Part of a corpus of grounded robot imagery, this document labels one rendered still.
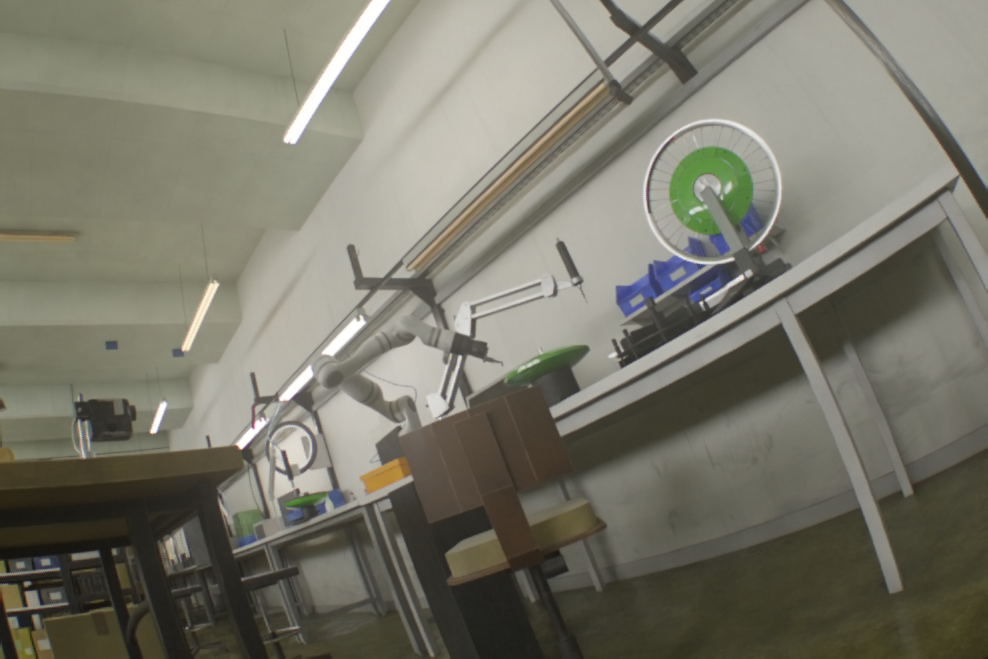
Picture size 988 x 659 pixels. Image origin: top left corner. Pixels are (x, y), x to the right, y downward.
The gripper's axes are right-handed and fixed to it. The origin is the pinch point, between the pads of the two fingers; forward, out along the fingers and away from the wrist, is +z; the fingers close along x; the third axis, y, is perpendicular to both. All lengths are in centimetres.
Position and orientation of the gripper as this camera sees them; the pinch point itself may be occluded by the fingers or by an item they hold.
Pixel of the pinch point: (502, 362)
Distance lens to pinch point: 183.6
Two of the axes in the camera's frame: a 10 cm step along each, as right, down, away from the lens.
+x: -0.7, 4.0, 9.2
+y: 2.5, -8.8, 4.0
